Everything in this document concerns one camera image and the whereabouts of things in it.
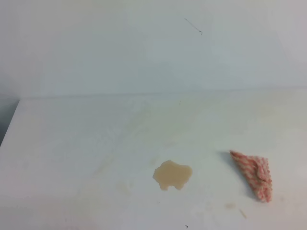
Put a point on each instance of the beige coffee stain puddle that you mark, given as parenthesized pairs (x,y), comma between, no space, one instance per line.
(172,174)

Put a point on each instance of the pink white checkered rag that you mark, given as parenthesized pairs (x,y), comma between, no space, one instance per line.
(256,171)

